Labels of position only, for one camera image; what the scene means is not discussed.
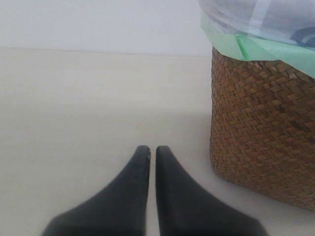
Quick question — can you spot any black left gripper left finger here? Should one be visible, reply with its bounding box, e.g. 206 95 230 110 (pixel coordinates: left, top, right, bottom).
42 146 151 236

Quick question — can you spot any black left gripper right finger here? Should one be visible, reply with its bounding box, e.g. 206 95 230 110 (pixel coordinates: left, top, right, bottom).
156 146 265 236

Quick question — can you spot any brown woven wicker basket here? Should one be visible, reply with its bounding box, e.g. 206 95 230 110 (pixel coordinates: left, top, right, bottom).
210 49 315 210

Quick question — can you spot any white and green bin liner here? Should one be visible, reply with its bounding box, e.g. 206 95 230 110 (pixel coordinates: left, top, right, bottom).
198 0 315 77

